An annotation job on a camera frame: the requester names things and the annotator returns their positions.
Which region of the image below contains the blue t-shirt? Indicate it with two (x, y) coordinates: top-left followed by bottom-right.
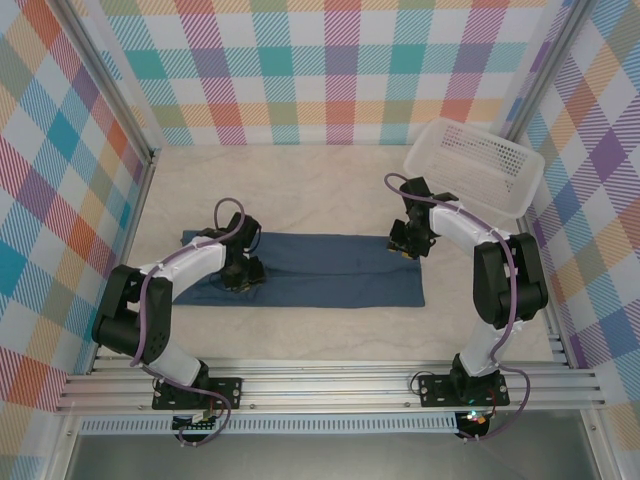
(172, 229), (426, 309)

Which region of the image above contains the white perforated plastic basket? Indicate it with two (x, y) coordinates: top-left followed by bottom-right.
(403, 118), (545, 220)

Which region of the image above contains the small black controller board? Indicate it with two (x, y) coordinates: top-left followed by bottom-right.
(458, 409), (492, 430)
(172, 412), (221, 432)

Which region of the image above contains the grey metal sheet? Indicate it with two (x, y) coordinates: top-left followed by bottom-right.
(64, 432), (601, 480)

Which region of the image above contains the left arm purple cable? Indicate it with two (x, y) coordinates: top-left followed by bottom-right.
(130, 197), (247, 448)

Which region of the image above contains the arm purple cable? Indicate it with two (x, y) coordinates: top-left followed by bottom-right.
(130, 197), (247, 448)
(382, 172), (533, 444)

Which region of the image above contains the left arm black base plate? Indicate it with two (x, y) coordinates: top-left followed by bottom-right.
(151, 375), (245, 412)

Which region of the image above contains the aluminium side rail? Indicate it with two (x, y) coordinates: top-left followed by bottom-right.
(87, 157), (157, 374)
(519, 214), (574, 371)

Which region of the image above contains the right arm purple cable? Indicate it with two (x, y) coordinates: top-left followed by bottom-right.
(382, 172), (533, 444)

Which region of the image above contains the long aluminium mounting rail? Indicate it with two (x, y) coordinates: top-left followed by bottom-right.
(54, 355), (609, 415)

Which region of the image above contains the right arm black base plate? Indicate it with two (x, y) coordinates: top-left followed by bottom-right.
(417, 374), (511, 409)

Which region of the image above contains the white slotted cable duct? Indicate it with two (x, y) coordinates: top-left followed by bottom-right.
(78, 411), (460, 437)

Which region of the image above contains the aluminium frame post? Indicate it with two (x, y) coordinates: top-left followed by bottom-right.
(49, 0), (162, 166)
(497, 0), (599, 151)

